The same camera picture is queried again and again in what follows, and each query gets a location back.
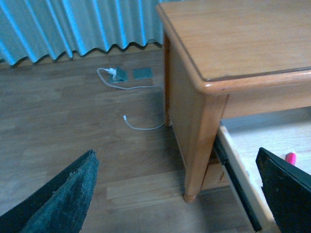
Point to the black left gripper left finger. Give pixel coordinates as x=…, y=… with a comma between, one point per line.
x=59, y=206

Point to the closed floor socket plate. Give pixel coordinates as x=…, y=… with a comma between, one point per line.
x=142, y=73

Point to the grey-green curtain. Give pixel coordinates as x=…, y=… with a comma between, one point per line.
x=36, y=28

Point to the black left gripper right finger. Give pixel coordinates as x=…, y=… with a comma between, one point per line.
x=287, y=190

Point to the wooden nightstand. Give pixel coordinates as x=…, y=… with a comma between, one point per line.
x=230, y=58

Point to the white plug in socket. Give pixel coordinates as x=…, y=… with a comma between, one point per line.
x=111, y=71

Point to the open floor socket box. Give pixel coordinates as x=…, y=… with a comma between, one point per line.
x=121, y=76

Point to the wooden drawer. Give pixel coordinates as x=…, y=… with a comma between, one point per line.
x=214, y=177
x=237, y=144

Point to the pink marker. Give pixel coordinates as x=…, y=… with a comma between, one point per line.
x=291, y=158

